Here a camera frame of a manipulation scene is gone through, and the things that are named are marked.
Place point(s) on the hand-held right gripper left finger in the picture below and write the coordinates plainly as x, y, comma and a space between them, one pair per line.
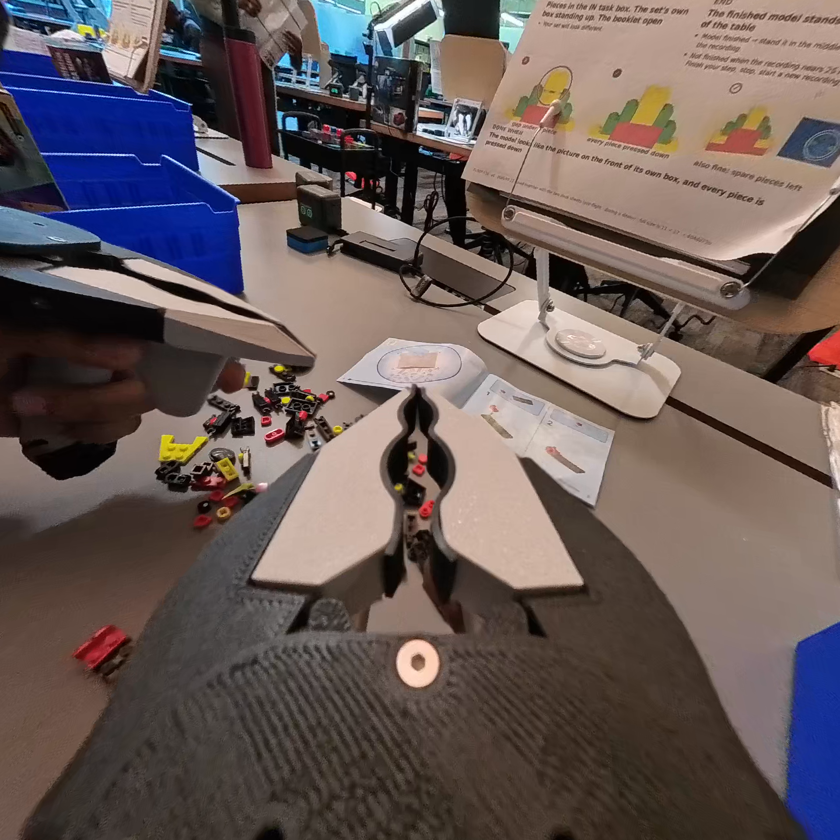
334, 518

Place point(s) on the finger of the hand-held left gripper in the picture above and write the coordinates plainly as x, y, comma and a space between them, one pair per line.
229, 334
197, 283

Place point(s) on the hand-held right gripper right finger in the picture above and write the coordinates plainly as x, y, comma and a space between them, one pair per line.
505, 525

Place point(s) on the blue tagged storage bin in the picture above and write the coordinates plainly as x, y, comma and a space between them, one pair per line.
164, 243

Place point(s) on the pile of lego pieces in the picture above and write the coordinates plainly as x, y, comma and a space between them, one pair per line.
174, 449

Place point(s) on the long black lego plate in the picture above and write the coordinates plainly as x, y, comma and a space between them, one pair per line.
118, 666

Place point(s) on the small red lego brick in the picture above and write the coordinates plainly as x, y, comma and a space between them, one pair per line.
98, 643

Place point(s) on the person's left forearm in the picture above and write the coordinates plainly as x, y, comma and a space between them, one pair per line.
72, 463

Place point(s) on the open lego instruction booklet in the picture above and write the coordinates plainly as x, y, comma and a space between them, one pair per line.
558, 446

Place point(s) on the yellow lego box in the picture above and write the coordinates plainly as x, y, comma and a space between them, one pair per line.
26, 164

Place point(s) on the person's left hand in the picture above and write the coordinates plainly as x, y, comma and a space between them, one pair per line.
72, 394

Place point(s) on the brown wooden desk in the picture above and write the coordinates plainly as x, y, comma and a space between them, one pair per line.
262, 187

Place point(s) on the black box with green rings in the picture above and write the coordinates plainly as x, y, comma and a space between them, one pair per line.
321, 210

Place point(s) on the grey box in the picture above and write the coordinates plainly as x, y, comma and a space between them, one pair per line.
313, 178

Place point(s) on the white book stand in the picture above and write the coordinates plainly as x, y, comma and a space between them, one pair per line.
590, 377

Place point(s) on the black power adapter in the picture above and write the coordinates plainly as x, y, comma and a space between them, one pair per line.
377, 248

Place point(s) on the maroon water bottle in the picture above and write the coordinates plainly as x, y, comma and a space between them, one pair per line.
249, 98

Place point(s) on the dark printed box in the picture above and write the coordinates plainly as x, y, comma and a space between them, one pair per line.
79, 64

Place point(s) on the cardboard sign board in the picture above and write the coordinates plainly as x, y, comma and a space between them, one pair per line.
134, 39

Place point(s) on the background wooden desk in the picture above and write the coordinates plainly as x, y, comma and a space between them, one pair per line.
420, 134

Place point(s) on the dark product box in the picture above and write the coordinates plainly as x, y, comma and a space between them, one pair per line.
397, 92

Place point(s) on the clear plastic bag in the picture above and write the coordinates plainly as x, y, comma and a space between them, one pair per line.
832, 446

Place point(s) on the cardboard box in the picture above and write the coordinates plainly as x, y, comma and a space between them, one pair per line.
472, 72

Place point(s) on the printed instruction sheet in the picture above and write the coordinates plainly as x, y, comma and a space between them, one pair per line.
656, 164

